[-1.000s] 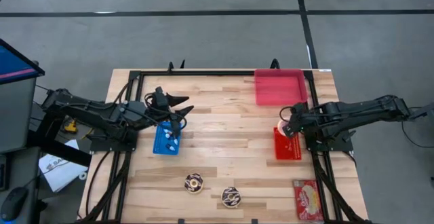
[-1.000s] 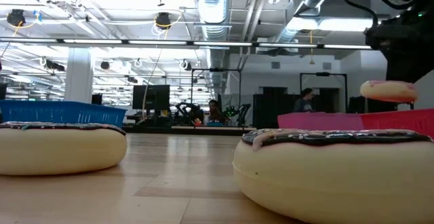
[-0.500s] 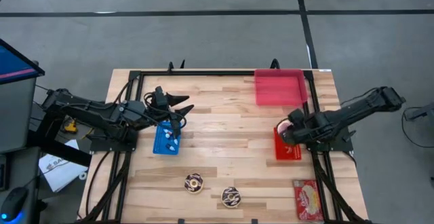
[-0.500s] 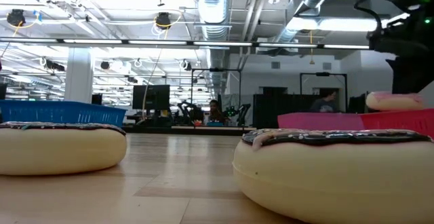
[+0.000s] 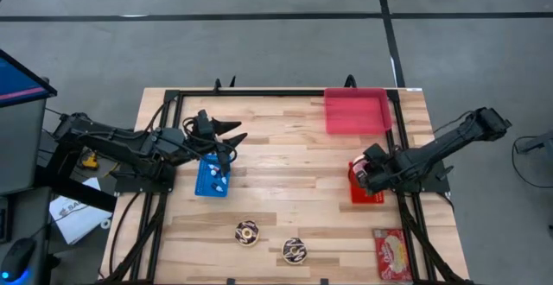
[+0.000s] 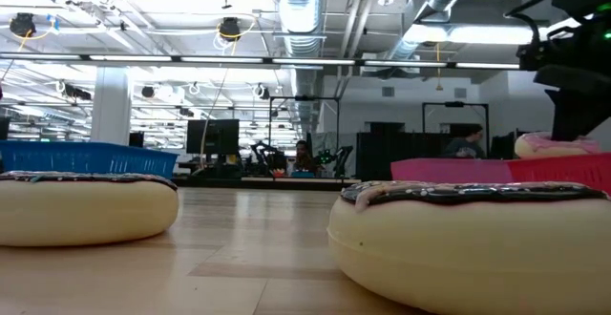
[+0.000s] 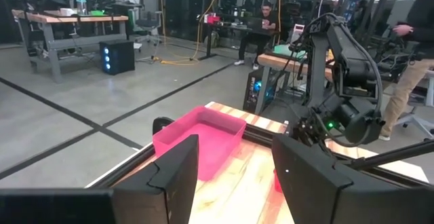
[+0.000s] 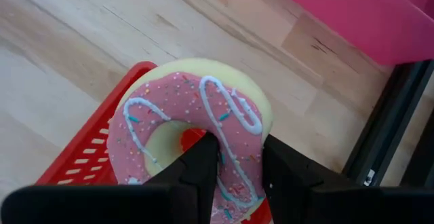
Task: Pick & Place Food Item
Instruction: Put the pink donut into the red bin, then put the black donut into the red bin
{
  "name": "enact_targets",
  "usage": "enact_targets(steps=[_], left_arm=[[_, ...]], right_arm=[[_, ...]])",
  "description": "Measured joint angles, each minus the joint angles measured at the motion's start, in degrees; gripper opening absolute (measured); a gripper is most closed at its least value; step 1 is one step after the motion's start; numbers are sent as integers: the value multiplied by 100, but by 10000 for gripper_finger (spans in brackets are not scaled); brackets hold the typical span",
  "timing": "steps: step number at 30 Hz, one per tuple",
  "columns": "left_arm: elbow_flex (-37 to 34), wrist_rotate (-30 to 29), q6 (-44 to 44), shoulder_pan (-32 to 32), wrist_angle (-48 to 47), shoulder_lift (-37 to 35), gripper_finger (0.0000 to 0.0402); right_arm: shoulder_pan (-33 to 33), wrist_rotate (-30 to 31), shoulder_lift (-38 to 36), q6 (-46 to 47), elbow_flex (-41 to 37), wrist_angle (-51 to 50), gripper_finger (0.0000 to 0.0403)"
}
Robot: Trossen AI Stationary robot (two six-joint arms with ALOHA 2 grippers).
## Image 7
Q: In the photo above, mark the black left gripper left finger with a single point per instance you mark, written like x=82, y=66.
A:
x=169, y=183

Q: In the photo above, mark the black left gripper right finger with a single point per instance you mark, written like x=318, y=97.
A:
x=305, y=183

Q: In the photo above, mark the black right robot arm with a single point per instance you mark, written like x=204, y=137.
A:
x=352, y=68

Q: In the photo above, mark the grey office chair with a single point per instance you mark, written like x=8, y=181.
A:
x=149, y=22

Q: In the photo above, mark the black office desk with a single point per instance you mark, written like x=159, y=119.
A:
x=230, y=30

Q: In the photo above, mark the red plastic bin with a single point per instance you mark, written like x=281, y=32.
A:
x=277, y=183

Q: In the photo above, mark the pink plastic bin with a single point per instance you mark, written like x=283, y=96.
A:
x=217, y=139

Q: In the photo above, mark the thin black rig strut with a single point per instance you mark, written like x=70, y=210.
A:
x=390, y=154

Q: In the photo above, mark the black computer tower blue glow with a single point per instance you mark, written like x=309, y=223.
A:
x=256, y=91

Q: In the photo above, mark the wooden table black legs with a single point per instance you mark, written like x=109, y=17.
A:
x=285, y=62

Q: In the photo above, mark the teal plastic tray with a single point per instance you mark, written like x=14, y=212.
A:
x=288, y=51

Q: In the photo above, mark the grey rolling chair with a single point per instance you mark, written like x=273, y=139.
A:
x=420, y=115

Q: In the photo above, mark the black computer blue lights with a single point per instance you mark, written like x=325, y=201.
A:
x=117, y=57

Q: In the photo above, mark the white box on table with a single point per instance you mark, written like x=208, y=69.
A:
x=298, y=33

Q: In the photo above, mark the person seated at laptop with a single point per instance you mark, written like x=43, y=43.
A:
x=259, y=30

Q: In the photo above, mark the red box on desk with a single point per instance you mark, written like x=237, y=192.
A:
x=213, y=18

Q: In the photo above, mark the green item on workbench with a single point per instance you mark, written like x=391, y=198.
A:
x=96, y=12

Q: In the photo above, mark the person standing in tan trousers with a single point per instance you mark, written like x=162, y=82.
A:
x=417, y=30

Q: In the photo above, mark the wooden workbench grey legs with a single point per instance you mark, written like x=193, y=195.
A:
x=51, y=30

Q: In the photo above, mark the clear drinking bottle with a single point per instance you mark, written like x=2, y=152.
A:
x=81, y=6

